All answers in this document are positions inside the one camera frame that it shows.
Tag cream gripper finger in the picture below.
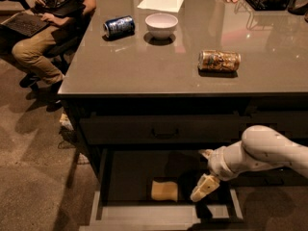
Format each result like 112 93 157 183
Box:
198 149 213 159
190 187 208 202

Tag yellow sponge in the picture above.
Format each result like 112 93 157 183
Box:
151 181 178 201

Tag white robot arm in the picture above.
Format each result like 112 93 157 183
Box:
190 125 308 202

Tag open middle drawer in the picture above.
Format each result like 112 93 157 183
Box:
79 149 254 231

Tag dark counter cabinet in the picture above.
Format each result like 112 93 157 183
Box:
60 0 308 168

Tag closed top drawer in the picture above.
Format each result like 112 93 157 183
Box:
80 115 249 144

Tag brown gold drink can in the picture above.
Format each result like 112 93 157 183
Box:
198 50 241 72

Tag white bowl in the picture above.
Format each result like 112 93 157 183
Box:
145 13 178 39

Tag blue soda can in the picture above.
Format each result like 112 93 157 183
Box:
104 15 135 39

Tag white paper sheet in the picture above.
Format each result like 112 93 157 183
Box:
138 0 184 13

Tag dark round object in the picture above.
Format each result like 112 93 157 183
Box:
288 0 308 15

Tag black office chair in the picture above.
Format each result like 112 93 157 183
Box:
0 0 84 68

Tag seated person khaki pants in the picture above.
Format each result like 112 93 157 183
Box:
11 0 97 96

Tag black laptop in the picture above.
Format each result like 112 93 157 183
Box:
2 13 49 38

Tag black drawer handle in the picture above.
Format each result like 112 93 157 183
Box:
151 128 179 140

